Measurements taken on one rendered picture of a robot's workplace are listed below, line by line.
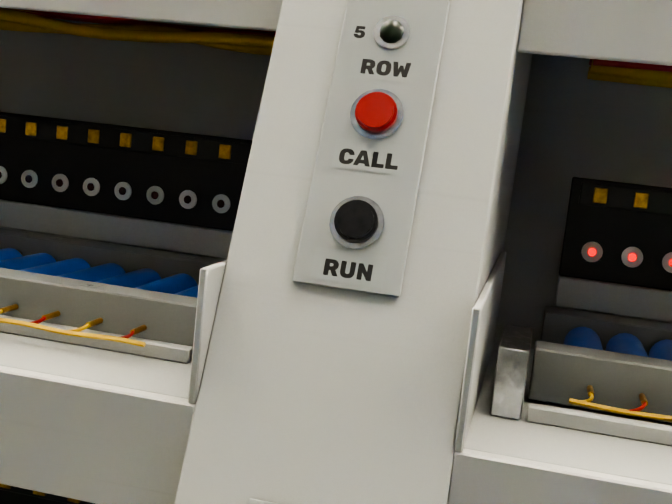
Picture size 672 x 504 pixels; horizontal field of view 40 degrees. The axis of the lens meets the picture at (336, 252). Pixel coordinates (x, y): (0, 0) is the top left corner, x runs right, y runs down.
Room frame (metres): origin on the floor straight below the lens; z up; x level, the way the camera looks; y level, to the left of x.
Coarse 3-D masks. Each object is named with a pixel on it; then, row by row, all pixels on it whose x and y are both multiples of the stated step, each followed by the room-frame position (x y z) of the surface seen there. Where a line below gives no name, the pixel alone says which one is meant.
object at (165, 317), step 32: (0, 288) 0.41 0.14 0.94; (32, 288) 0.40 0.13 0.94; (64, 288) 0.40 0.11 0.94; (96, 288) 0.40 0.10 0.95; (128, 288) 0.41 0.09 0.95; (0, 320) 0.39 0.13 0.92; (64, 320) 0.41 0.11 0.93; (96, 320) 0.40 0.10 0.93; (128, 320) 0.40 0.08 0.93; (160, 320) 0.39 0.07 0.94; (192, 320) 0.39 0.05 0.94
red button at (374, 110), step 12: (372, 96) 0.32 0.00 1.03; (384, 96) 0.32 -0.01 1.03; (360, 108) 0.32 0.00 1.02; (372, 108) 0.32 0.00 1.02; (384, 108) 0.32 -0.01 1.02; (396, 108) 0.32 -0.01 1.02; (360, 120) 0.32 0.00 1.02; (372, 120) 0.32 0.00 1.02; (384, 120) 0.32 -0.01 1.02; (372, 132) 0.33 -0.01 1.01
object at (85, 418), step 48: (96, 240) 0.54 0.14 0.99; (144, 240) 0.53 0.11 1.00; (192, 240) 0.52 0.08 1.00; (0, 336) 0.40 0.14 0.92; (0, 384) 0.36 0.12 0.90; (48, 384) 0.35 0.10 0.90; (96, 384) 0.35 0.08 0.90; (144, 384) 0.36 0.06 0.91; (192, 384) 0.34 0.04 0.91; (0, 432) 0.36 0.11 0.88; (48, 432) 0.36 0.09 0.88; (96, 432) 0.35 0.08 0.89; (144, 432) 0.35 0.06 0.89; (0, 480) 0.37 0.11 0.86; (48, 480) 0.36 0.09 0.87; (96, 480) 0.36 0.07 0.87; (144, 480) 0.35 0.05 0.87
